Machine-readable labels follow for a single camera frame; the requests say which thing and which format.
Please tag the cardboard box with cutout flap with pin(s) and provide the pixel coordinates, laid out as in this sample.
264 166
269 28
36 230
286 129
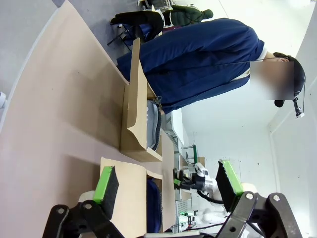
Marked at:
133 111

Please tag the small background cardboard box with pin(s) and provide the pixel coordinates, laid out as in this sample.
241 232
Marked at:
200 162

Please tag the grey CAMPUS pencil case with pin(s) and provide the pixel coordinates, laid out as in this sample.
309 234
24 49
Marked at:
151 124

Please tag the black office chair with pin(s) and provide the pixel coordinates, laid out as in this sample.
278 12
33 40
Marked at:
143 22

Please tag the black folding chair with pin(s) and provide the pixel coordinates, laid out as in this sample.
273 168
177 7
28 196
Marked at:
123 34

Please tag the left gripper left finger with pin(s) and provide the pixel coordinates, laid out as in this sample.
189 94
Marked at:
105 188

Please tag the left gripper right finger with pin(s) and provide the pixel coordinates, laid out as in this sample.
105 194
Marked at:
227 186

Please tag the navy blue pouch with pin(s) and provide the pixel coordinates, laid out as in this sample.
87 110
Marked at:
153 205

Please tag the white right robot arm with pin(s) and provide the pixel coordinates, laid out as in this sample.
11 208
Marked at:
210 215

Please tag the person in navy jacket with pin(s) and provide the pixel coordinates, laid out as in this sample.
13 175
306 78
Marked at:
198 62

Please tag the green metal stand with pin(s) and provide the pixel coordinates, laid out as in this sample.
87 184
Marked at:
195 153

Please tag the green puffer jacket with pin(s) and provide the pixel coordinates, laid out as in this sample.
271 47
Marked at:
190 15

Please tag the aluminium frame rack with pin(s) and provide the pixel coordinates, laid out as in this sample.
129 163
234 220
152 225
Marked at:
172 134

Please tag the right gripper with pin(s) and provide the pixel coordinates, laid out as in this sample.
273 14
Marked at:
189 182

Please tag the plain cardboard box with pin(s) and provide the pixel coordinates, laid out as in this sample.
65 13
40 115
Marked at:
128 188

